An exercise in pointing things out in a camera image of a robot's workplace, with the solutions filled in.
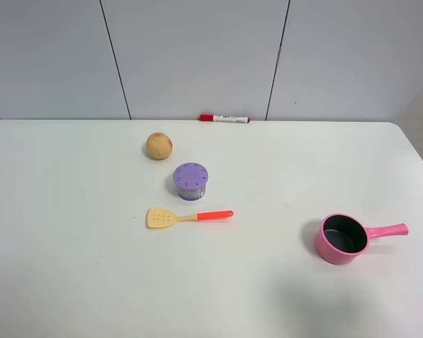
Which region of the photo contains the purple lidded can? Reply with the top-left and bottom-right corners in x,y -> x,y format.
173,163 -> 209,201

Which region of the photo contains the red whiteboard marker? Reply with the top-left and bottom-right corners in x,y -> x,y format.
199,114 -> 251,124

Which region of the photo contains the round brown potato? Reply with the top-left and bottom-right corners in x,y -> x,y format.
146,132 -> 173,160

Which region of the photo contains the pink toy saucepan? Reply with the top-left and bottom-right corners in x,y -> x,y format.
314,213 -> 409,265

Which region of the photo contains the yellow spatula orange handle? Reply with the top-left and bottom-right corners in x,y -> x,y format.
146,208 -> 234,229

